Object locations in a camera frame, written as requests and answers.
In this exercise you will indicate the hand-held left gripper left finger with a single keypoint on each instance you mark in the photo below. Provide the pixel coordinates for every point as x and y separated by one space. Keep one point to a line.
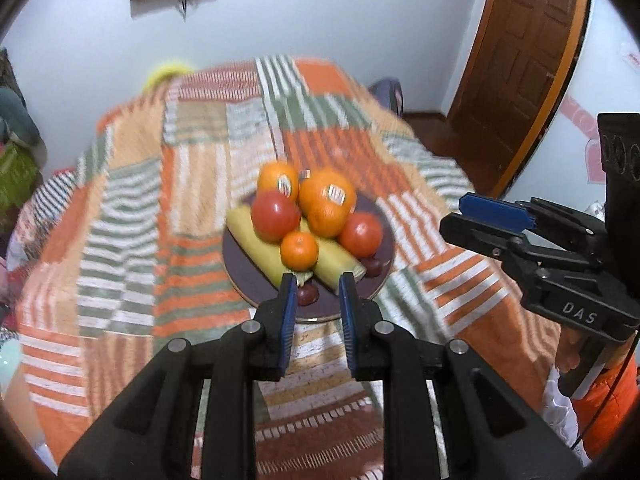
287 320

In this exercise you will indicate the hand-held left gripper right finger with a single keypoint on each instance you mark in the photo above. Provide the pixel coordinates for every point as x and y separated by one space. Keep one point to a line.
348 325

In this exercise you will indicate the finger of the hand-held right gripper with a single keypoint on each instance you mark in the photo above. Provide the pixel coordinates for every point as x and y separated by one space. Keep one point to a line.
475 234
492 210

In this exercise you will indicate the dark red grape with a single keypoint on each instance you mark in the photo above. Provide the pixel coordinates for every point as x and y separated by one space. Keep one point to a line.
309 295
372 266

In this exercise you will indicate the purple plate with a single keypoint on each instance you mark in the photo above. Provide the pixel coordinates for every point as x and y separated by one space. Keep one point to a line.
247 275

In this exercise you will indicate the small orange mandarin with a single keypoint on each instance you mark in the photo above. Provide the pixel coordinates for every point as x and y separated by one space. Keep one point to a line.
299 250

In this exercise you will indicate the red tomato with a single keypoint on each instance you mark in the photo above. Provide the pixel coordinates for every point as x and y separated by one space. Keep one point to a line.
275 215
361 234

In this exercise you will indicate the large orange with sticker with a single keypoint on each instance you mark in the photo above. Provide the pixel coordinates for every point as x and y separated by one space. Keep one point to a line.
272 177
320 192

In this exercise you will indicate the yellow corn cob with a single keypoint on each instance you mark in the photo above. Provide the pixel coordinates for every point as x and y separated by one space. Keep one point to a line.
250 240
335 260

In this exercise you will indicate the brown wooden door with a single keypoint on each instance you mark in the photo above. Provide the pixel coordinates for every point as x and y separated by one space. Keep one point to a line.
525 60

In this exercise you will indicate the grey purple backpack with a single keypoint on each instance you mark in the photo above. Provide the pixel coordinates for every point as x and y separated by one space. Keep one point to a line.
387 95

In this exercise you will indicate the striped patchwork blanket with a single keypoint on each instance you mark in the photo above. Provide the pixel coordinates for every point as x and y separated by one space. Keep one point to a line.
150 210

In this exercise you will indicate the white lace cloth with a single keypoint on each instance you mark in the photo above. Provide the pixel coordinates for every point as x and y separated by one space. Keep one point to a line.
562 410

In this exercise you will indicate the yellow pillow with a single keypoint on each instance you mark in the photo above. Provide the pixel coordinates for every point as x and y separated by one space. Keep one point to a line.
167 74

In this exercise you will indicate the camouflage cloth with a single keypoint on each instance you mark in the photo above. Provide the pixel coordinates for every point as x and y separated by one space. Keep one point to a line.
7 75

